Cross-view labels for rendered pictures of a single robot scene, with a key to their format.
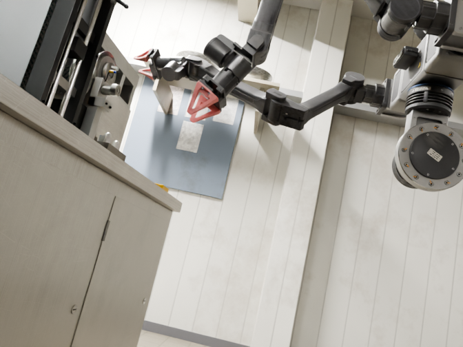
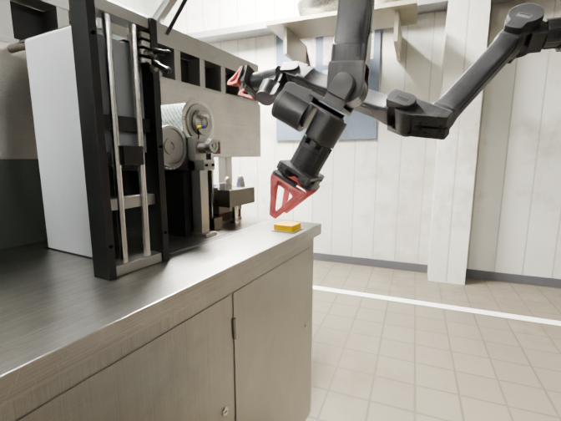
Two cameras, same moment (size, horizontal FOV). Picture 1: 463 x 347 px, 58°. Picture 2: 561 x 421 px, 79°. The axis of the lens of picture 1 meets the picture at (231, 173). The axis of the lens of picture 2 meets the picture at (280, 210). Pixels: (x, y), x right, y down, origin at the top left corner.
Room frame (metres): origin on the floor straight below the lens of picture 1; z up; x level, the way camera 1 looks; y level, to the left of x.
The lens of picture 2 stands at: (0.39, -0.05, 1.15)
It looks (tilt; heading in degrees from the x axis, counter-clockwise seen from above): 9 degrees down; 17
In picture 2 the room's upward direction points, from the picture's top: straight up
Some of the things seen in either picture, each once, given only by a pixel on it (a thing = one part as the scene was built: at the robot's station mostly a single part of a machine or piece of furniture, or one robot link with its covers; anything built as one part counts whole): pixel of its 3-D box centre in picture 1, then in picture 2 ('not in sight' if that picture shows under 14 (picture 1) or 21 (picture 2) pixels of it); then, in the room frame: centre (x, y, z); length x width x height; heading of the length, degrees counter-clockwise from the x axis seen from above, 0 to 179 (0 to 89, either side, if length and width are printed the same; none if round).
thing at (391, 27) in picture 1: (403, 17); not in sight; (0.96, -0.35, 1.43); 0.10 x 0.05 x 0.09; 86
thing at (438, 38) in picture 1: (433, 17); not in sight; (0.96, -0.42, 1.45); 0.09 x 0.08 x 0.12; 176
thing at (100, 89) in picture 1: (94, 123); (203, 187); (1.32, 0.48, 1.05); 0.06 x 0.05 x 0.31; 79
